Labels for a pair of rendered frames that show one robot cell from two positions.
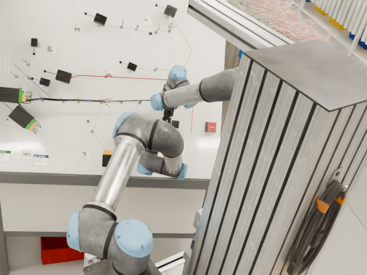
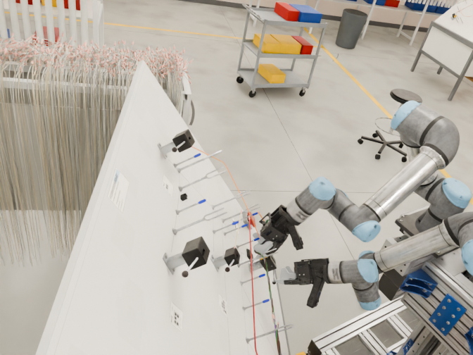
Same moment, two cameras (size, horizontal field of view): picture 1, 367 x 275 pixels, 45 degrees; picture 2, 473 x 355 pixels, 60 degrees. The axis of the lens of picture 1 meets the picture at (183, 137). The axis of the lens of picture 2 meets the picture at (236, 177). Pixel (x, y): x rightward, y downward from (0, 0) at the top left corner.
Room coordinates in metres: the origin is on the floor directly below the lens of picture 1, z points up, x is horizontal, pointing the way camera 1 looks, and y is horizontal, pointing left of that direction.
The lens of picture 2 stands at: (2.02, 1.14, 2.20)
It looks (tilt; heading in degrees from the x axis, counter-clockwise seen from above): 35 degrees down; 273
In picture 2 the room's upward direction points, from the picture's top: 12 degrees clockwise
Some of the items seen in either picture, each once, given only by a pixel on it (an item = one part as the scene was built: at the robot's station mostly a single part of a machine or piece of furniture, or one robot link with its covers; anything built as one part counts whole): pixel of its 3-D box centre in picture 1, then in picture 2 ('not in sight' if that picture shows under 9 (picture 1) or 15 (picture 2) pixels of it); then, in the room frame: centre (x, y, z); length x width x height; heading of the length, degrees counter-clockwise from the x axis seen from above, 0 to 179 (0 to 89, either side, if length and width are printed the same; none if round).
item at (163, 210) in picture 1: (154, 208); not in sight; (1.83, 0.09, 0.60); 0.55 x 0.03 x 0.39; 103
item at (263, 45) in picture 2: not in sight; (274, 51); (2.15, -4.10, 0.54); 0.99 x 0.50 x 1.08; 32
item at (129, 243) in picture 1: (130, 245); not in sight; (0.92, 0.10, 1.33); 0.13 x 0.12 x 0.14; 82
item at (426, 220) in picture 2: not in sight; (438, 220); (1.24, -0.29, 1.21); 0.15 x 0.15 x 0.10
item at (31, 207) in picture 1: (53, 205); not in sight; (1.71, 0.62, 0.60); 0.55 x 0.02 x 0.39; 103
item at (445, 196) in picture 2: not in sight; (450, 198); (1.25, -0.29, 1.33); 0.13 x 0.12 x 0.14; 133
